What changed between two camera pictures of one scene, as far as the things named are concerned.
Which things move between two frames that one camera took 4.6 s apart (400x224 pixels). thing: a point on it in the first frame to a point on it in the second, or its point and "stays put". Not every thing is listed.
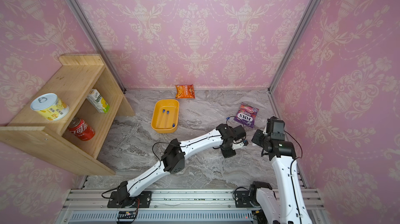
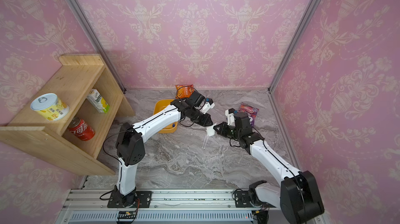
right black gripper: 257,139 to 224,127
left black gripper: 229,154 to 205,122
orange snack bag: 185,91 stays put
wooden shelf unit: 67,123 stays put
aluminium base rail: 215,206 stays put
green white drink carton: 98,101 stays put
